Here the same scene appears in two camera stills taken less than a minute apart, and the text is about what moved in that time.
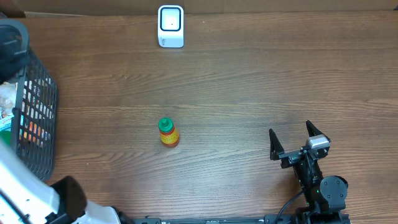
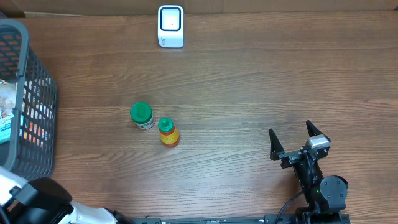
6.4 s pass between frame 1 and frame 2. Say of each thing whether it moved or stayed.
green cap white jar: moved
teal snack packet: stayed
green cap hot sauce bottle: stayed
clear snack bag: stayed
